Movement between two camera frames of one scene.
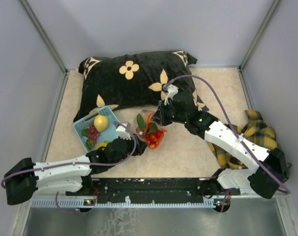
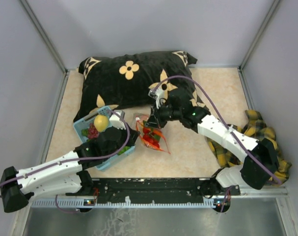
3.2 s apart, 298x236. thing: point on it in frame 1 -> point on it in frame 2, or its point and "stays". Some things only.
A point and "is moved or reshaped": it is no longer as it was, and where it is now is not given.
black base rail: x=146 y=192 stays
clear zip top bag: x=151 y=131 is moved or reshaped
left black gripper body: x=130 y=146 -> x=121 y=142
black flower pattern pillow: x=133 y=82 stays
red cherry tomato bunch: x=152 y=134 is moved or reshaped
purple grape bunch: x=93 y=133 stays
